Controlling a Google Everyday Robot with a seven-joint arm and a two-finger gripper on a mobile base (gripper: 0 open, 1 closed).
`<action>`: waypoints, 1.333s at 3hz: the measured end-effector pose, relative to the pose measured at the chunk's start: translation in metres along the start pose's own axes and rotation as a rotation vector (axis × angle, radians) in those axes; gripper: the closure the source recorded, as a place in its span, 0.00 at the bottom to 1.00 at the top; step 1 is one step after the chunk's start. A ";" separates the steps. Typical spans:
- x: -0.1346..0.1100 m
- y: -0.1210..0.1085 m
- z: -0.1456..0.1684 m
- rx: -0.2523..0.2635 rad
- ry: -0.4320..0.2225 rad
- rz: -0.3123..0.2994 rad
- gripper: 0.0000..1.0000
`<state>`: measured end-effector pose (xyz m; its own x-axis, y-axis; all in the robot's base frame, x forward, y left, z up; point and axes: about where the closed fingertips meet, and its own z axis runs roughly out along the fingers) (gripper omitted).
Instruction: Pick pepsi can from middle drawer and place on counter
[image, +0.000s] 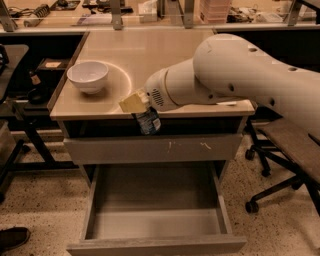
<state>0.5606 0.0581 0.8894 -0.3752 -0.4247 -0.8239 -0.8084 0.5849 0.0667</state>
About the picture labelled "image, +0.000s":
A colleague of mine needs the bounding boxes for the pink stacked trays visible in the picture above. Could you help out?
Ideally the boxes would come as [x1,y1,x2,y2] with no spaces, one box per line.
[199,0,231,24]

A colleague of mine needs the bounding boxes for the black shoe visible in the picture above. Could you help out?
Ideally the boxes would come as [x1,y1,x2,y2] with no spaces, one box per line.
[0,227,30,252]

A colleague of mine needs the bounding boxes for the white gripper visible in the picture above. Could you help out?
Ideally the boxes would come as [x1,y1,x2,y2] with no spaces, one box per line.
[119,69,172,113]

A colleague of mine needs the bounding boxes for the closed grey top drawer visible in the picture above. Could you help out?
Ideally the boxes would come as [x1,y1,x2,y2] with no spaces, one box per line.
[64,134,242,165]

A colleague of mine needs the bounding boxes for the dark blue pepsi can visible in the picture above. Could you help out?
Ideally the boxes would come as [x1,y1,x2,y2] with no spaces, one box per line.
[133,107,161,135]

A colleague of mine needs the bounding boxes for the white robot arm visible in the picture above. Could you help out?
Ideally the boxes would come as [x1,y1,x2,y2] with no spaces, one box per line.
[119,34,320,137]

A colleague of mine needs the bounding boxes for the black bottle on shelf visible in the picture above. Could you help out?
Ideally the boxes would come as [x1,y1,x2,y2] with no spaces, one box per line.
[27,70,50,104]

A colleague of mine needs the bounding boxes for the black office chair right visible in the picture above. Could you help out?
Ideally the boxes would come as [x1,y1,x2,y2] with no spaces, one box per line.
[245,118,320,215]

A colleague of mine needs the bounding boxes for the open grey middle drawer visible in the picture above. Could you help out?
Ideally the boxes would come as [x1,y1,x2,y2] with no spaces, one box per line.
[67,162,247,256]

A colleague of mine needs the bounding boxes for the white ceramic bowl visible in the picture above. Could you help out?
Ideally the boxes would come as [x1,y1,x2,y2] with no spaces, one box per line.
[67,61,109,94]

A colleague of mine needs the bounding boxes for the grey drawer cabinet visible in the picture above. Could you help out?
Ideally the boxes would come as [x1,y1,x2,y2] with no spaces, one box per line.
[49,28,254,181]

